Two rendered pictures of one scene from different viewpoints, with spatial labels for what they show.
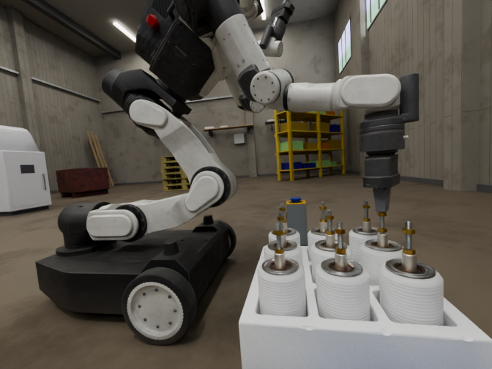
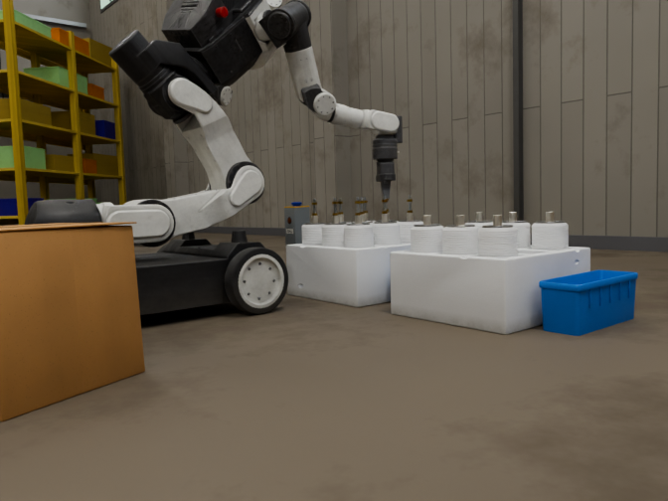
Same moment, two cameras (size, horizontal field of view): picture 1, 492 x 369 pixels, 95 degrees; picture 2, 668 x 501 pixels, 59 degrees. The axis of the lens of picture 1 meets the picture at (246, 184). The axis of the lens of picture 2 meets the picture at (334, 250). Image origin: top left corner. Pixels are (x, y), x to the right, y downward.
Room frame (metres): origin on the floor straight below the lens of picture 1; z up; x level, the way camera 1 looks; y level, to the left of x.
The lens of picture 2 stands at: (-0.73, 1.44, 0.33)
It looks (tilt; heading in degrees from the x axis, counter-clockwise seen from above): 5 degrees down; 310
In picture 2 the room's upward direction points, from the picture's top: 2 degrees counter-clockwise
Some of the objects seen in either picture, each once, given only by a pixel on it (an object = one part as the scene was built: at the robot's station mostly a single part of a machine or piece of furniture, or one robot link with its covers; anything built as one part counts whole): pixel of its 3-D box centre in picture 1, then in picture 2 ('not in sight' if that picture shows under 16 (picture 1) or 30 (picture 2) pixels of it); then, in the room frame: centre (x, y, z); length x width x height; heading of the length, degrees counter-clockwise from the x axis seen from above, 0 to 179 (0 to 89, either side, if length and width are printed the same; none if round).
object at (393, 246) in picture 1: (382, 245); not in sight; (0.52, -0.31, 0.25); 0.08 x 0.08 x 0.01
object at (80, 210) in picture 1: (137, 241); (141, 251); (0.89, 0.45, 0.19); 0.64 x 0.52 x 0.33; 80
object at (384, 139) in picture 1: (382, 159); (386, 164); (0.52, -0.32, 0.46); 0.13 x 0.10 x 0.12; 136
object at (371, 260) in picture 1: (384, 282); not in sight; (0.52, -0.31, 0.16); 0.10 x 0.10 x 0.18
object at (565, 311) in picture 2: not in sight; (589, 300); (-0.26, -0.09, 0.06); 0.30 x 0.11 x 0.12; 79
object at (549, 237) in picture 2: not in sight; (550, 254); (-0.12, -0.18, 0.16); 0.10 x 0.10 x 0.18
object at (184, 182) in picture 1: (189, 171); not in sight; (5.73, 1.40, 0.42); 1.18 x 0.82 x 0.84; 80
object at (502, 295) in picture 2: not in sight; (488, 281); (0.02, -0.09, 0.09); 0.39 x 0.39 x 0.18; 79
